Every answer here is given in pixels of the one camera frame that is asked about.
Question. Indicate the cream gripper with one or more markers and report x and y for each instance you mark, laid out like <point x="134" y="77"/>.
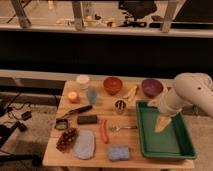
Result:
<point x="161" y="123"/>

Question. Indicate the grey blue towel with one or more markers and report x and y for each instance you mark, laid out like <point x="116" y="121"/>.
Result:
<point x="84" y="146"/>

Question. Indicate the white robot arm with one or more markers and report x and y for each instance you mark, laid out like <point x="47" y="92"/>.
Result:
<point x="194" y="88"/>

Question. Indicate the purple bowl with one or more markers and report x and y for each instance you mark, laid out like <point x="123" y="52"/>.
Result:
<point x="151" y="87"/>

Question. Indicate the red bowl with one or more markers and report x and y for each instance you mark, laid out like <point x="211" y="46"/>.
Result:
<point x="112" y="85"/>

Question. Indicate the green plastic tray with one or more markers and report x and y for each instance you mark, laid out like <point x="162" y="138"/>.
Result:
<point x="174" y="142"/>

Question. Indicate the yellow banana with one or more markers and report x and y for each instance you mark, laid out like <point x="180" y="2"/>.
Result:
<point x="129" y="96"/>

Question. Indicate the small dark metal cup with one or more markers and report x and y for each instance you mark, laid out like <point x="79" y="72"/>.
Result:
<point x="120" y="106"/>

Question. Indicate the metal spoon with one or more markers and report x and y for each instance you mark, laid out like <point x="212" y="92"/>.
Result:
<point x="116" y="129"/>

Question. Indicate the blue sponge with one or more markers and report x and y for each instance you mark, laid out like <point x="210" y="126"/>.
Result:
<point x="118" y="153"/>

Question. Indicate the orange carrot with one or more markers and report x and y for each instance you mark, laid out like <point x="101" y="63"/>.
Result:
<point x="103" y="131"/>

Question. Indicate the wooden table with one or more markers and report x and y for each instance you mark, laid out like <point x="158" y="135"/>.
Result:
<point x="104" y="109"/>

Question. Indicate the black rectangular block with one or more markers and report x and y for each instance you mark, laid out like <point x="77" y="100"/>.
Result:
<point x="89" y="119"/>

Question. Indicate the blue plastic cup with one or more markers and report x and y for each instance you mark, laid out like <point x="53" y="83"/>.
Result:
<point x="92" y="96"/>

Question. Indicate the white lidded container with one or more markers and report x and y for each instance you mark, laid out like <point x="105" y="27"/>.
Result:
<point x="83" y="81"/>

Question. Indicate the orange fruit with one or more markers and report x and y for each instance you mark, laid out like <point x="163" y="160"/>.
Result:
<point x="73" y="97"/>

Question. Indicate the brown grape bunch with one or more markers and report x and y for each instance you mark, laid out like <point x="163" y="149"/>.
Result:
<point x="67" y="139"/>

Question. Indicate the small black framed dish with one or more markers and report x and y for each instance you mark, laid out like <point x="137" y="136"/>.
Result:
<point x="61" y="124"/>

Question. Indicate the black handled knife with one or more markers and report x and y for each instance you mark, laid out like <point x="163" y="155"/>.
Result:
<point x="77" y="111"/>

